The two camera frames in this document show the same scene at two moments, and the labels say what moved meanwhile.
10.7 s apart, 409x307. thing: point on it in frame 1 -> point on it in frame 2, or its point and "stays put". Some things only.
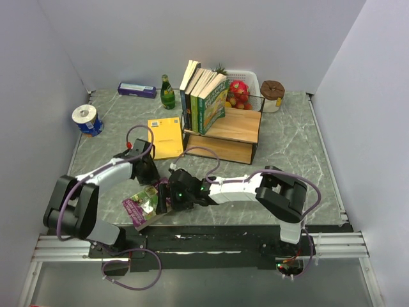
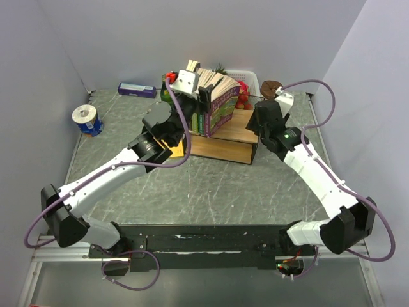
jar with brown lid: [273, 91] stays put
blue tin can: [93, 128] stays put
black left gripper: [154, 175] -> [204, 95]
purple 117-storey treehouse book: [142, 207] -> [224, 97]
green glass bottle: [167, 95] stays put
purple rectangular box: [141, 90] stays put
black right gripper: [167, 190] -> [253, 125]
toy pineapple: [218, 70] stays put
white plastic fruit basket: [250, 78] stays put
